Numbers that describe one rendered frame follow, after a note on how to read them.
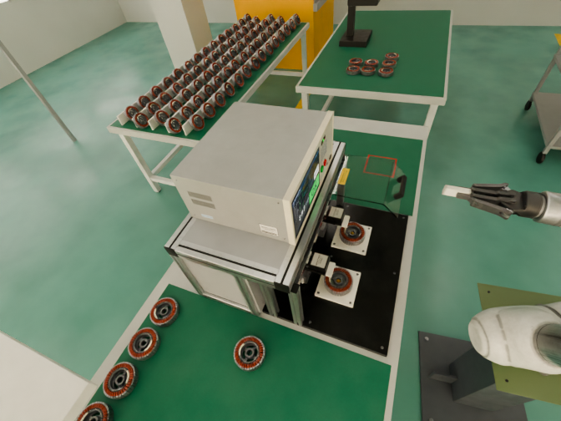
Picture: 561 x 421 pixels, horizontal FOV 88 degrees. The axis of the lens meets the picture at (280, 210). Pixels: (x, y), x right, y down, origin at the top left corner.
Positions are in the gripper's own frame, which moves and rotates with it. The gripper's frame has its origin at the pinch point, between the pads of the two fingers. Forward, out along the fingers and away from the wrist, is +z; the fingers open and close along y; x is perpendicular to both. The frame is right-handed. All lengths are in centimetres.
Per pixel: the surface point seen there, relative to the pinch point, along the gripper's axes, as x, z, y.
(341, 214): -26.6, 34.6, 3.2
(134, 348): -40, 93, -70
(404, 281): -43.7, 4.7, -9.5
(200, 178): 13, 70, -27
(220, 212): 0, 67, -29
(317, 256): -27, 38, -19
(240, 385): -43, 51, -66
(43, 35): -82, 669, 311
